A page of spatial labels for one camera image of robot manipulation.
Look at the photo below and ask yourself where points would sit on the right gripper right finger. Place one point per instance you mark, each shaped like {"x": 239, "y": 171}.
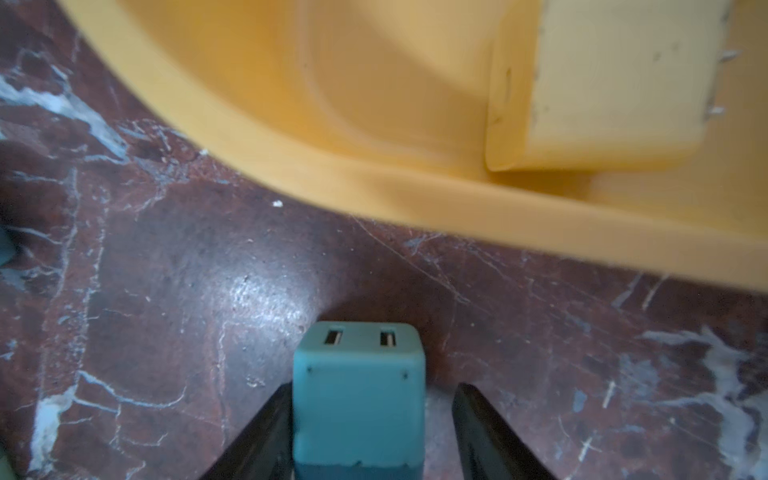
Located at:
{"x": 488, "y": 447}

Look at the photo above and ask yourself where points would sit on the green plug upper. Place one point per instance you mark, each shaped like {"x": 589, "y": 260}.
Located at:
{"x": 6, "y": 469}

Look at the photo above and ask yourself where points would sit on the yellow storage box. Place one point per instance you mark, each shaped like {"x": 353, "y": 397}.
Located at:
{"x": 379, "y": 108}

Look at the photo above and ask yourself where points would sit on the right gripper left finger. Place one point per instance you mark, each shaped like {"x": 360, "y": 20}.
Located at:
{"x": 264, "y": 448}

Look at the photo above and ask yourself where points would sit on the yellow plug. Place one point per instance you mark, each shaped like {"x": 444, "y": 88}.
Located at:
{"x": 603, "y": 85}

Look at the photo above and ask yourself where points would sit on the teal plug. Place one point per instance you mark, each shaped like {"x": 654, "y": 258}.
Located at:
{"x": 358, "y": 398}
{"x": 8, "y": 249}

